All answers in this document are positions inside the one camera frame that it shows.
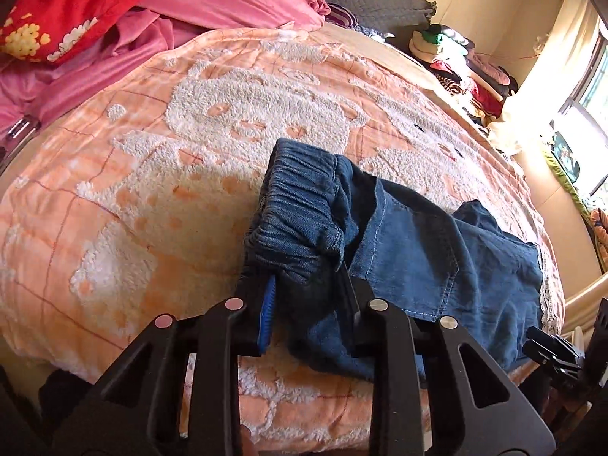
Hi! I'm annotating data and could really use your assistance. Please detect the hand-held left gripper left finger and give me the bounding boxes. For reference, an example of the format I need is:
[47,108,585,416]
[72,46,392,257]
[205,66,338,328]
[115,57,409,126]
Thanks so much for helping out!
[52,273,281,456]

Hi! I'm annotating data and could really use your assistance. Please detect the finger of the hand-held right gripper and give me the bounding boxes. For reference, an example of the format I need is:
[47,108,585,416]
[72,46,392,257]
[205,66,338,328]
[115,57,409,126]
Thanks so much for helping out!
[524,325,585,381]

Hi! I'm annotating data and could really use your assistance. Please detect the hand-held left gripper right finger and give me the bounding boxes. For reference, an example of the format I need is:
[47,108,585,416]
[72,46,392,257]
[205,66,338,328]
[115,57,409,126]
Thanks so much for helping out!
[338,266,556,456]

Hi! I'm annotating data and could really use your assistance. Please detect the blue denim pants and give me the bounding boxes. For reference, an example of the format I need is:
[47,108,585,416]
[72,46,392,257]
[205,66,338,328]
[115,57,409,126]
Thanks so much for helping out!
[242,138,545,383]

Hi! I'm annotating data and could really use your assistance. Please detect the orange printed fleece blanket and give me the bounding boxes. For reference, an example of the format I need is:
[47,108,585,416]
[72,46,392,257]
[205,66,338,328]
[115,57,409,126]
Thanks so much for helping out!
[0,26,566,456]

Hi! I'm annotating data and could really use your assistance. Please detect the green cloth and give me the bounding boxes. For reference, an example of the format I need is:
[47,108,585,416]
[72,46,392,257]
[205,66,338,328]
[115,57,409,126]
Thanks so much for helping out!
[541,133,599,229]

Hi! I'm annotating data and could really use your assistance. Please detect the window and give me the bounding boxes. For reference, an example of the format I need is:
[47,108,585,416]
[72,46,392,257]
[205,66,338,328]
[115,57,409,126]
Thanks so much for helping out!
[556,38,608,200]

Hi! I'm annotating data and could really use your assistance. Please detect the pile of folded clothes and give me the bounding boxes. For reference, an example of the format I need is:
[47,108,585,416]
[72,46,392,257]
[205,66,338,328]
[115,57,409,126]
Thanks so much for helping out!
[408,24,518,129]

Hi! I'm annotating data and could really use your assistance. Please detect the cream curtain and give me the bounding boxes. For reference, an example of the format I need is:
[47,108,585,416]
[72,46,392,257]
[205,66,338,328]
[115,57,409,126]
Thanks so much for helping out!
[489,0,604,153]

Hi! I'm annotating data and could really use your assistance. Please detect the metal buckle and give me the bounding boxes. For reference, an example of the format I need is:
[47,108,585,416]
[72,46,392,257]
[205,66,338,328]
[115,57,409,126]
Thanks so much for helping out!
[0,116,41,153]

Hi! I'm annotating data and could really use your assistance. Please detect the purple striped cloth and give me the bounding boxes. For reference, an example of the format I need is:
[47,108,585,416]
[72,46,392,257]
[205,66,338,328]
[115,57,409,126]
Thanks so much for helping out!
[325,2,363,28]

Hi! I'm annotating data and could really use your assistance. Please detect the pink quilt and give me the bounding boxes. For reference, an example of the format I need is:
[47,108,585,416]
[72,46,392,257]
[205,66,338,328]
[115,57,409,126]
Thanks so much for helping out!
[0,0,331,138]

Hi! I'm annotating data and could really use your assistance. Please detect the red floral blanket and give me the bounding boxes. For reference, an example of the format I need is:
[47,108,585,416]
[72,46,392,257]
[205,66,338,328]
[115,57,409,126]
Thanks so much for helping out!
[0,0,200,65]

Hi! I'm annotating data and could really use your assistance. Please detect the cream bed frame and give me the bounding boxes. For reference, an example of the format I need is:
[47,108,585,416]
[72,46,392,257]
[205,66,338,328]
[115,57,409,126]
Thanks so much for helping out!
[563,275,608,338]

